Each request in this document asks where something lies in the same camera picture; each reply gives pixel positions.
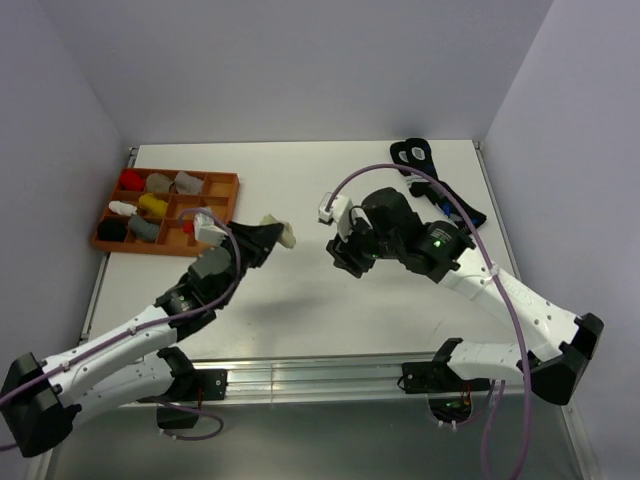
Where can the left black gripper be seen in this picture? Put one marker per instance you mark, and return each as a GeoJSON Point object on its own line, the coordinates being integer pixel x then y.
{"type": "Point", "coordinates": [257, 240]}

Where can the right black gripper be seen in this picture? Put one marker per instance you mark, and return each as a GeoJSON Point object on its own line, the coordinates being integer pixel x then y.
{"type": "Point", "coordinates": [344, 253]}

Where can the cream ankle sock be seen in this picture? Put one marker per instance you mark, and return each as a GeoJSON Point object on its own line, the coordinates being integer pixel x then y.
{"type": "Point", "coordinates": [286, 238]}

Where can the mauve sock with red stripe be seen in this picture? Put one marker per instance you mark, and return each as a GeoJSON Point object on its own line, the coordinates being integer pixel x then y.
{"type": "Point", "coordinates": [187, 184]}

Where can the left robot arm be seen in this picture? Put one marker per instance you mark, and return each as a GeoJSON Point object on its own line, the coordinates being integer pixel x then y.
{"type": "Point", "coordinates": [42, 401]}

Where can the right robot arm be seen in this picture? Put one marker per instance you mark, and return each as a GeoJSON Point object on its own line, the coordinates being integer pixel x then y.
{"type": "Point", "coordinates": [558, 344]}

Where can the black patterned sock back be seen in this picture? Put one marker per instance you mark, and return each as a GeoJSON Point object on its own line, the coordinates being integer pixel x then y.
{"type": "Point", "coordinates": [401, 155]}

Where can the black patterned sock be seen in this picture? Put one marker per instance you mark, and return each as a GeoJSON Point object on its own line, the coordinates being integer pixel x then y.
{"type": "Point", "coordinates": [419, 156]}
{"type": "Point", "coordinates": [401, 155]}

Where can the black patterned sock front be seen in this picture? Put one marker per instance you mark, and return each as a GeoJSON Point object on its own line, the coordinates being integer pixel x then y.
{"type": "Point", "coordinates": [419, 156]}

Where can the grey rolled sock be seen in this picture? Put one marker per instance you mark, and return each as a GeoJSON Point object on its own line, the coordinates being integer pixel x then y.
{"type": "Point", "coordinates": [143, 229]}

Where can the orange compartment tray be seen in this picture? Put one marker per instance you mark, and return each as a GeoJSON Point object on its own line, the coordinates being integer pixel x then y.
{"type": "Point", "coordinates": [219, 194]}

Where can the black rolled sock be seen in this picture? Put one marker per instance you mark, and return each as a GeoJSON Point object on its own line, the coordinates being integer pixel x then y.
{"type": "Point", "coordinates": [112, 230]}

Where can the yellow rolled sock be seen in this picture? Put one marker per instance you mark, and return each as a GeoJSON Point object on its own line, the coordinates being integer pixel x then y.
{"type": "Point", "coordinates": [153, 205]}

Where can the white rolled sock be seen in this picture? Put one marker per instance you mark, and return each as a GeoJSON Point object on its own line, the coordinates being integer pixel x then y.
{"type": "Point", "coordinates": [122, 208]}

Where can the taupe rolled sock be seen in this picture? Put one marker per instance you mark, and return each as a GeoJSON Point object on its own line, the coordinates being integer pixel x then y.
{"type": "Point", "coordinates": [158, 183]}

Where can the red rolled sock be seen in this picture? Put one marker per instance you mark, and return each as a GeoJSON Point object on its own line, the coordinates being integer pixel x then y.
{"type": "Point", "coordinates": [132, 181]}

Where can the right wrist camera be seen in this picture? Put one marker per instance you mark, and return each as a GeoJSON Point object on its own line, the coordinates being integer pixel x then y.
{"type": "Point", "coordinates": [336, 210]}

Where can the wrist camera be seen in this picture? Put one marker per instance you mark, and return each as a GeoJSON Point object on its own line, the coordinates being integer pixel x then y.
{"type": "Point", "coordinates": [205, 230]}
{"type": "Point", "coordinates": [336, 210]}

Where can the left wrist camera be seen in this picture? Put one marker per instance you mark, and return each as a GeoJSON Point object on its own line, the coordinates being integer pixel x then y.
{"type": "Point", "coordinates": [205, 230]}

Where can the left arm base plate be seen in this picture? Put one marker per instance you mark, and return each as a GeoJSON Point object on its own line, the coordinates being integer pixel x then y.
{"type": "Point", "coordinates": [201, 385]}

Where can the aluminium front rail frame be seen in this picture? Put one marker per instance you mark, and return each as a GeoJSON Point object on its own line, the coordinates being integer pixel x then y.
{"type": "Point", "coordinates": [300, 375]}

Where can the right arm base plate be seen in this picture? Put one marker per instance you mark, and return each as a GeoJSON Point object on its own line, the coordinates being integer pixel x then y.
{"type": "Point", "coordinates": [427, 377]}

